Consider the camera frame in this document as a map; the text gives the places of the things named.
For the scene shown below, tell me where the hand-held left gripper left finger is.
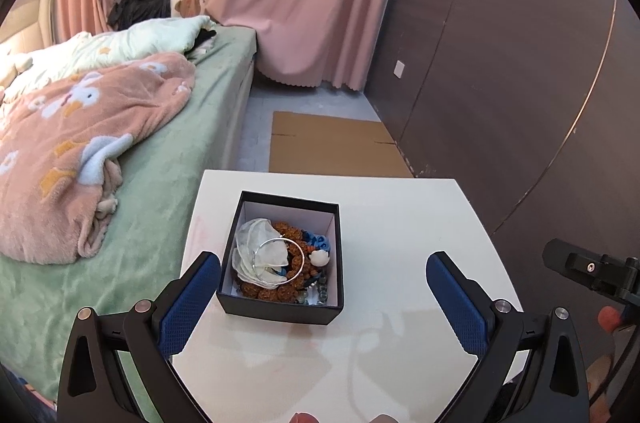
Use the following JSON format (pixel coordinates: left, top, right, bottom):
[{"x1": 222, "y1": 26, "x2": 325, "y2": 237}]
[{"x1": 56, "y1": 250, "x2": 222, "y2": 423}]

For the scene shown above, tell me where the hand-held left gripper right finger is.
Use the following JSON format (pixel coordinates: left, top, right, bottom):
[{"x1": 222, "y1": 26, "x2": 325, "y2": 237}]
[{"x1": 425, "y1": 251, "x2": 591, "y2": 423}]

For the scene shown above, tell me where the brown bead bracelet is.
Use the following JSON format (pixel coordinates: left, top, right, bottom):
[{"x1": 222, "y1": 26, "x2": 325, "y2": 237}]
[{"x1": 235, "y1": 220, "x2": 321, "y2": 301}]

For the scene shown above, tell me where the white organza pouch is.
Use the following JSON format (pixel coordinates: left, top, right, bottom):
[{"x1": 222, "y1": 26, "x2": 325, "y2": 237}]
[{"x1": 231, "y1": 217, "x2": 291, "y2": 289}]

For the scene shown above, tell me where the black jewelry box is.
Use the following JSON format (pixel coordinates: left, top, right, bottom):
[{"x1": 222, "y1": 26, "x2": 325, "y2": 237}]
[{"x1": 216, "y1": 190, "x2": 346, "y2": 327}]

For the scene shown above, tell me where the silver bangle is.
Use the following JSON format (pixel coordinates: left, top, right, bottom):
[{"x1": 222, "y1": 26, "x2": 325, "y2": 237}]
[{"x1": 252, "y1": 237, "x2": 303, "y2": 288}]

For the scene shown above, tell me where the dark bead chain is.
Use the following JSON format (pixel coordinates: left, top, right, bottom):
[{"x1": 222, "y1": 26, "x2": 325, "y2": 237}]
[{"x1": 295, "y1": 270, "x2": 331, "y2": 306}]

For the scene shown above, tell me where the bed with green sheet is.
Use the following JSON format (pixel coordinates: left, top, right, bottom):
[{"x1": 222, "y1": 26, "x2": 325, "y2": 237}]
[{"x1": 0, "y1": 26, "x2": 258, "y2": 404}]

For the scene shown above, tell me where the pink duck print blanket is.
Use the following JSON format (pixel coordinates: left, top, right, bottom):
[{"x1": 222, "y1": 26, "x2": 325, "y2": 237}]
[{"x1": 0, "y1": 52, "x2": 197, "y2": 265}]

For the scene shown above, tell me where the flat cardboard sheet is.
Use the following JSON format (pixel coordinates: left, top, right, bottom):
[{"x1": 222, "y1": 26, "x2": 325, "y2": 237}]
[{"x1": 269, "y1": 110, "x2": 415, "y2": 179}]

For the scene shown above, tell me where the pale green quilt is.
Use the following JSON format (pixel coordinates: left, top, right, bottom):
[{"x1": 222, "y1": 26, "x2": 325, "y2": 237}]
[{"x1": 0, "y1": 16, "x2": 218, "y2": 104}]

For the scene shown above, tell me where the pile of dark clothes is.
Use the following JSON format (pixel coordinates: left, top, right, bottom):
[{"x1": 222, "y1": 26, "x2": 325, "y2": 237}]
[{"x1": 107, "y1": 0, "x2": 201, "y2": 31}]

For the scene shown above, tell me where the cream headboard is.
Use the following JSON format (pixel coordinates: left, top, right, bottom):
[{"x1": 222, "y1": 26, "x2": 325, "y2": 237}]
[{"x1": 0, "y1": 0, "x2": 56, "y2": 49}]

